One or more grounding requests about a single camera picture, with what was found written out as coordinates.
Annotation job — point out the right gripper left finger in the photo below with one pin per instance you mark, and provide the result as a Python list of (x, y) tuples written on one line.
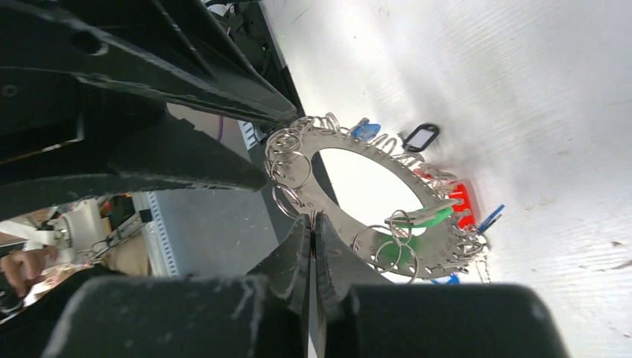
[(261, 314)]

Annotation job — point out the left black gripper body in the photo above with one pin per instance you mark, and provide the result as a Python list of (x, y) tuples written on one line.
[(41, 109)]

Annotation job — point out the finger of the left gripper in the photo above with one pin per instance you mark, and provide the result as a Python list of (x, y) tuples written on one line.
[(170, 155), (171, 51)]

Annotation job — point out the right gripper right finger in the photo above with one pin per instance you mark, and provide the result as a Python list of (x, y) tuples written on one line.
[(362, 314)]

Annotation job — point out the metal disc keyring holder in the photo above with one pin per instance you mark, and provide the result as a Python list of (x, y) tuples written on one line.
[(315, 166)]

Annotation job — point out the key with green tag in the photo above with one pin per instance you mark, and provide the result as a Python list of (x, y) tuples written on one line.
[(426, 242)]

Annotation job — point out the red tag on disc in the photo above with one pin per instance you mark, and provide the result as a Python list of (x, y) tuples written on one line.
[(447, 186)]

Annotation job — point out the key with blue tag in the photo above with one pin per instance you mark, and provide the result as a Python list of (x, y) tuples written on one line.
[(491, 219)]

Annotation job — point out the blue tag key on disc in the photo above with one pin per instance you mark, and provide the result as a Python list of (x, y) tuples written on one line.
[(365, 130)]

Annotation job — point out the black tag on disc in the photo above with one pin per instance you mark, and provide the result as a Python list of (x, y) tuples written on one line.
[(420, 138)]

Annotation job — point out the left white cable duct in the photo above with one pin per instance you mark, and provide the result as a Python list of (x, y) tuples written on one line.
[(205, 231)]

